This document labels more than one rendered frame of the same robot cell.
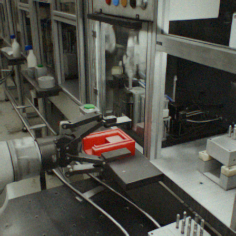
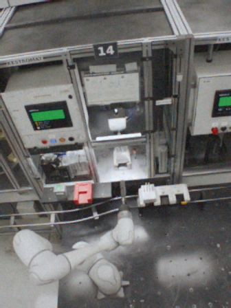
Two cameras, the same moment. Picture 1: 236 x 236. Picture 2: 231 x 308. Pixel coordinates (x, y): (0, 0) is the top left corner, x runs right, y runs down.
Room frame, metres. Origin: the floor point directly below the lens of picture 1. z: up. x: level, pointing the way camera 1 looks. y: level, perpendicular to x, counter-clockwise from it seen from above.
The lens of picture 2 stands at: (0.14, 1.00, 2.75)
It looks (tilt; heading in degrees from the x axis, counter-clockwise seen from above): 48 degrees down; 301
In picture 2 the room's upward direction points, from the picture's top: 9 degrees counter-clockwise
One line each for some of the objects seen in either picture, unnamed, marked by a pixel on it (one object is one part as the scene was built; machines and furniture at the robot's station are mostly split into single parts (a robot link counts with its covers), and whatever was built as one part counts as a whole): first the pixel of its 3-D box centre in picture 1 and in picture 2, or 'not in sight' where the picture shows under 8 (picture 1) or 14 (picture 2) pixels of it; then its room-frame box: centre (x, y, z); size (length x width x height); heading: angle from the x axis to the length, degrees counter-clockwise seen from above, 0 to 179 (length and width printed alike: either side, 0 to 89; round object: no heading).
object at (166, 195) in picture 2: not in sight; (163, 196); (0.50, -0.20, 0.84); 0.36 x 0.14 x 0.10; 27
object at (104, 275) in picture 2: not in sight; (106, 276); (0.64, 0.51, 0.85); 0.18 x 0.16 x 0.22; 159
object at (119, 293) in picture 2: not in sight; (113, 284); (0.62, 0.50, 0.71); 0.22 x 0.18 x 0.06; 27
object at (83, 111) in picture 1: (91, 120); (61, 191); (1.20, 0.10, 0.97); 0.08 x 0.08 x 0.12; 27
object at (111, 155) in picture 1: (116, 154); not in sight; (0.72, 0.00, 1.08); 0.07 x 0.03 x 0.01; 117
